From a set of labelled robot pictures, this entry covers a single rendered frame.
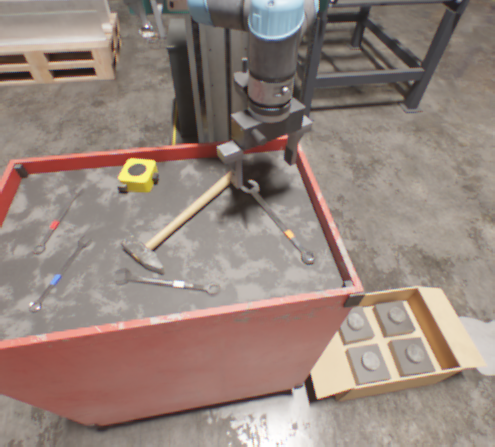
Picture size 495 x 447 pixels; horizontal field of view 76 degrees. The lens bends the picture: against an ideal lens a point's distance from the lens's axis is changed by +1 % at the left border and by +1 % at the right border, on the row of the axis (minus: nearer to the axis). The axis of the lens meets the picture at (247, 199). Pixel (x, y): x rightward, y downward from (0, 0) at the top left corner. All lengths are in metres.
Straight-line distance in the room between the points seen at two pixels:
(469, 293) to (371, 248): 0.50
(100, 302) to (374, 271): 1.43
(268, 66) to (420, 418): 1.44
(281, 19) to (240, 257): 0.43
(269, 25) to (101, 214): 0.54
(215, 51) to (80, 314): 1.19
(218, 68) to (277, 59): 1.08
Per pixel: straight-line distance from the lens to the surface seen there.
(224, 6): 0.62
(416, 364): 1.51
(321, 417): 1.52
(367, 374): 1.42
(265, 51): 0.50
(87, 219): 0.80
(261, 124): 0.56
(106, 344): 0.65
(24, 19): 3.49
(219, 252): 0.67
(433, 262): 1.99
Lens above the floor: 1.47
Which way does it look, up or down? 49 degrees down
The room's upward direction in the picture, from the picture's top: 2 degrees clockwise
